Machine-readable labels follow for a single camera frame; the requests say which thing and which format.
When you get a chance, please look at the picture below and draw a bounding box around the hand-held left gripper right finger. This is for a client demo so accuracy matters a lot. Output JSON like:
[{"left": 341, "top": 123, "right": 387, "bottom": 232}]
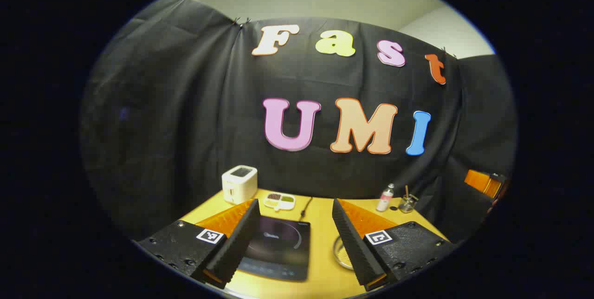
[{"left": 332, "top": 198, "right": 455, "bottom": 292}]

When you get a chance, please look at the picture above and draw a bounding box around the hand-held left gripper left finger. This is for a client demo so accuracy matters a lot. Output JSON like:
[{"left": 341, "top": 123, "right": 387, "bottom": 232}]
[{"left": 135, "top": 198, "right": 261, "bottom": 289}]

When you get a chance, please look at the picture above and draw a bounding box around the stainless steel pot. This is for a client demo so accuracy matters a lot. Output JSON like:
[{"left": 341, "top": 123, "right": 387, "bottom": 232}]
[{"left": 333, "top": 235, "right": 355, "bottom": 270}]

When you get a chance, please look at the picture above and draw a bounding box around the black induction cooktop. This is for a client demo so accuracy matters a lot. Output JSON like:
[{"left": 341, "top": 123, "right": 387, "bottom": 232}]
[{"left": 237, "top": 216, "right": 311, "bottom": 282}]

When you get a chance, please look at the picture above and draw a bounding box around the clear bottle with pink label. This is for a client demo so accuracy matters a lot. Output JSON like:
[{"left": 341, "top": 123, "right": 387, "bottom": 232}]
[{"left": 376, "top": 183, "right": 395, "bottom": 213}]

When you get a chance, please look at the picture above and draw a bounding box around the white toaster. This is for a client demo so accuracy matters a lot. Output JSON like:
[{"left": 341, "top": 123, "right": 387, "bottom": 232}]
[{"left": 222, "top": 165, "right": 258, "bottom": 205}]

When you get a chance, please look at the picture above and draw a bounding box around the white divided dish of beans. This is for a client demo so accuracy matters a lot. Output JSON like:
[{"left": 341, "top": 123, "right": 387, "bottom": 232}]
[{"left": 264, "top": 193, "right": 296, "bottom": 211}]

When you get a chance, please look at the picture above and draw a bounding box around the black backdrop cloth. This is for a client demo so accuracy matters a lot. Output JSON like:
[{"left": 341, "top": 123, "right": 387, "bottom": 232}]
[{"left": 80, "top": 0, "right": 517, "bottom": 244}]

